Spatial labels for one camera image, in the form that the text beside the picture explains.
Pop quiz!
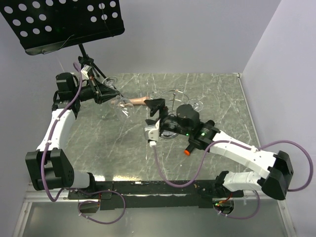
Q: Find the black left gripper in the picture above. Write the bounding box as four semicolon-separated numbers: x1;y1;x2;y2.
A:
72;76;119;105

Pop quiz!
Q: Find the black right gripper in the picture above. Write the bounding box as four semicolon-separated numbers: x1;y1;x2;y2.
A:
144;98;191;137

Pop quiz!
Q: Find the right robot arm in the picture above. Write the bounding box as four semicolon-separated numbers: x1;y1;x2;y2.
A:
144;99;294;200

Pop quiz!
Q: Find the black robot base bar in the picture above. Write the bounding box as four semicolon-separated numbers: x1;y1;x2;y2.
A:
68;180;244;210

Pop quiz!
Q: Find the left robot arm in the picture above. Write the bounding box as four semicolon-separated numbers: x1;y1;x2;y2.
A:
25;73;119;198

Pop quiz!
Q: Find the chrome wine glass rack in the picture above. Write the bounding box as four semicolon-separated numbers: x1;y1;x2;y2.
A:
150;86;192;140

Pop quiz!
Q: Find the black microphone orange end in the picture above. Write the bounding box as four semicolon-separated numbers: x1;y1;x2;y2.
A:
184;120;218;156

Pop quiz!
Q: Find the black music stand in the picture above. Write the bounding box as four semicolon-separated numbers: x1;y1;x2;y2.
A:
0;0;125;82

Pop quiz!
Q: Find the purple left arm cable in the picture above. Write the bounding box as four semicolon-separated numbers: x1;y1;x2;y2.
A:
41;62;126;224

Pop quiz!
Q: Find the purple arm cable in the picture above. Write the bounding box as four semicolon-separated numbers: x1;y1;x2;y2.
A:
41;62;126;224
153;140;314;219

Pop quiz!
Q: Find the aluminium frame rail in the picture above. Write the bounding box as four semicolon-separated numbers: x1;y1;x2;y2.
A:
12;73;297;237

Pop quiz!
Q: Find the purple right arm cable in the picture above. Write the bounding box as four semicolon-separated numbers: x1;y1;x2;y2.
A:
153;140;314;219

